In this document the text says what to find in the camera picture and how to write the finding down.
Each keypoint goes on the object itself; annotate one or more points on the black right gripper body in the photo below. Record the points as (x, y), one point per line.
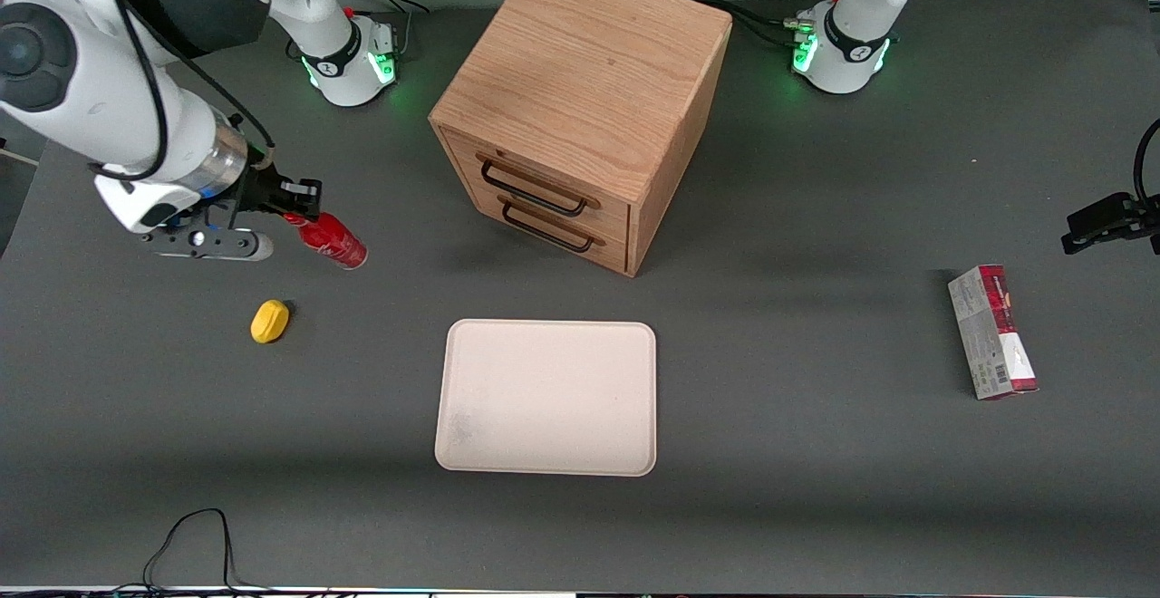
(264, 190)

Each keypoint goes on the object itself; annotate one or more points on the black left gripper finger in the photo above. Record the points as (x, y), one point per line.
(1101, 213)
(1080, 240)

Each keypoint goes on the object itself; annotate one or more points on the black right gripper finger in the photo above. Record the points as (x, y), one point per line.
(304, 195)

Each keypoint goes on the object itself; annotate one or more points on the red coke bottle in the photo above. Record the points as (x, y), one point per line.
(337, 246)

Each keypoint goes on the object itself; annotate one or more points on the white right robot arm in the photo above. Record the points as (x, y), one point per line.
(91, 81)

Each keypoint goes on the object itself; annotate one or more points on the beige plastic tray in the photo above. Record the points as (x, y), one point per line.
(544, 399)

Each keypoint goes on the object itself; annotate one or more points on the red grey carton box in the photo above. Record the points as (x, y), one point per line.
(994, 335)

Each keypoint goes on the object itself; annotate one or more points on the yellow oblong toy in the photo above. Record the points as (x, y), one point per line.
(269, 322)

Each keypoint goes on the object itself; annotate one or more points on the wooden drawer cabinet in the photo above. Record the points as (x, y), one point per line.
(580, 63)

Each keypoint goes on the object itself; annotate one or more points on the wooden drawer front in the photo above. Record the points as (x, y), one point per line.
(612, 249)
(612, 213)

